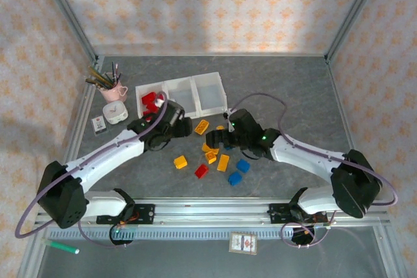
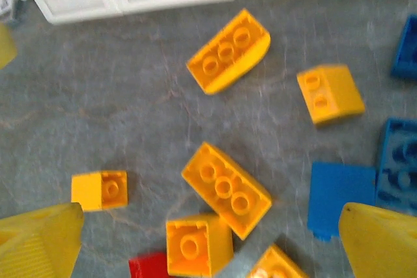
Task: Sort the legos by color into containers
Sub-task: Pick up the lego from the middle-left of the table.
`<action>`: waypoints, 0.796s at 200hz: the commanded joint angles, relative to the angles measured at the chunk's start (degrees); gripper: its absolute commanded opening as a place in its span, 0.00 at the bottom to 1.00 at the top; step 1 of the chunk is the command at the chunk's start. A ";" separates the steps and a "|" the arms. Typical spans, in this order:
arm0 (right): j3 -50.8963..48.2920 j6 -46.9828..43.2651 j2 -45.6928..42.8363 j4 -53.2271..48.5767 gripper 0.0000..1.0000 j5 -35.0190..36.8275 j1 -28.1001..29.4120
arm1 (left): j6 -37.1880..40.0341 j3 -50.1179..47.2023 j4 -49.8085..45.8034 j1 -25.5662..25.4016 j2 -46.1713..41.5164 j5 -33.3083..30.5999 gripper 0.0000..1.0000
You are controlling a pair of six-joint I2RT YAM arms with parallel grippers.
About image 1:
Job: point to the yellow lego brick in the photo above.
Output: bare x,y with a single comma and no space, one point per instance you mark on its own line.
180,162
206,147
201,127
211,157
220,127
223,162

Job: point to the red lego brick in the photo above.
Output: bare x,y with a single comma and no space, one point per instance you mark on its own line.
151,108
148,98
148,118
201,171

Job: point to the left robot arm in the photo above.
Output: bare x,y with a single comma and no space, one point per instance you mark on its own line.
107,154

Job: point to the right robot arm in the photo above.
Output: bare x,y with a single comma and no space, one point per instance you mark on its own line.
303,157

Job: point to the small white clock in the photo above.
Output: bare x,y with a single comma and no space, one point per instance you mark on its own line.
114,112

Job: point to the pink mug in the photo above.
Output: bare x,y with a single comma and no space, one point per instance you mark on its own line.
112,94

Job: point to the small grey card box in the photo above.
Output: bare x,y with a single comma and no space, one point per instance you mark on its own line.
99,125

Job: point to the brown pencil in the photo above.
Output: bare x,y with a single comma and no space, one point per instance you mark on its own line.
92,81

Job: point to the yellow-green pencil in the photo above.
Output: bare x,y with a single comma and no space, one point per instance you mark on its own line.
96,74

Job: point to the playing card box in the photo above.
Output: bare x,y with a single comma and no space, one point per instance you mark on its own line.
243,243

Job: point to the green marker pen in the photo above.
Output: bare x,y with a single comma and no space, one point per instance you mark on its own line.
62,247

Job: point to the aluminium front rail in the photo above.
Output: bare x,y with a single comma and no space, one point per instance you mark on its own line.
208,211

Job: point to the aluminium side rail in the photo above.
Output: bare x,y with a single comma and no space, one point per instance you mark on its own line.
83,108

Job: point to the aluminium frame post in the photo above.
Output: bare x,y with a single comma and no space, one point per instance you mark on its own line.
68,14
355,11

